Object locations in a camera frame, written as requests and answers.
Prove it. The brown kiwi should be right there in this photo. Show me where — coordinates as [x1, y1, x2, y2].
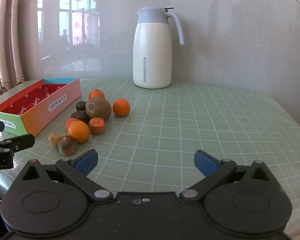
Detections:
[85, 97, 112, 121]

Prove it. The small tan fruit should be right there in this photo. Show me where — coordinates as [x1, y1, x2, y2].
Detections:
[48, 133, 63, 149]

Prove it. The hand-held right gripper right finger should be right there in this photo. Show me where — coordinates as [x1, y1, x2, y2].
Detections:
[179, 150, 278, 202]

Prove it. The beige lace curtain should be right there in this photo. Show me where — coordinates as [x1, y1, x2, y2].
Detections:
[0, 0, 25, 93]

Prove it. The white thermos jug grey lid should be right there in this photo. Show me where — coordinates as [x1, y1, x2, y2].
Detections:
[133, 6, 185, 89]

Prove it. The orange carrot piece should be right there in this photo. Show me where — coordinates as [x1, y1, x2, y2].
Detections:
[65, 118, 78, 132]

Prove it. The large orange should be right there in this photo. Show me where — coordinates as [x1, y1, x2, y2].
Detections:
[67, 120, 90, 143]

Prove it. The small orange with stem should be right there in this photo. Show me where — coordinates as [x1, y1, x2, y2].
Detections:
[89, 89, 105, 100]

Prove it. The green checkered tablecloth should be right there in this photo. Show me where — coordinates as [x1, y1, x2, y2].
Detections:
[0, 77, 300, 240]

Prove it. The brown spoiled fruit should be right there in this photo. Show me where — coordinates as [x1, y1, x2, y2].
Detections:
[58, 135, 77, 156]

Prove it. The colourful cardboard box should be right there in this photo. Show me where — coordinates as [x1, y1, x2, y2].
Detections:
[0, 77, 82, 137]

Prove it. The brown fruit orange cut top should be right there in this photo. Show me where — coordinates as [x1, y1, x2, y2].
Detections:
[88, 117, 106, 135]

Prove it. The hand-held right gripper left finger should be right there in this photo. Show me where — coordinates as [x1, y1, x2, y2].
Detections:
[21, 149, 113, 203]

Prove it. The round orange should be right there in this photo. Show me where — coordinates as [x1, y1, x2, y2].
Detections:
[113, 98, 131, 117]

